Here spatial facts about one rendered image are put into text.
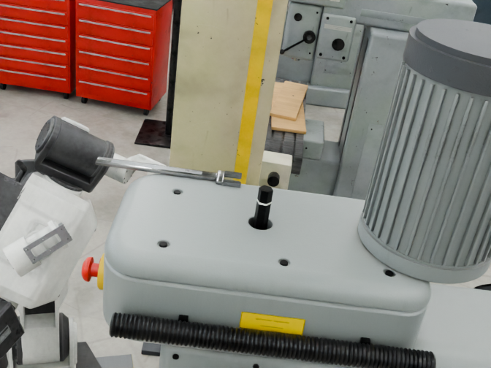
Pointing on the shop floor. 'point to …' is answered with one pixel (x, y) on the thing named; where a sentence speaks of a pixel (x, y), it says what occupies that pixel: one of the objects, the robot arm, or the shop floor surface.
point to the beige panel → (224, 87)
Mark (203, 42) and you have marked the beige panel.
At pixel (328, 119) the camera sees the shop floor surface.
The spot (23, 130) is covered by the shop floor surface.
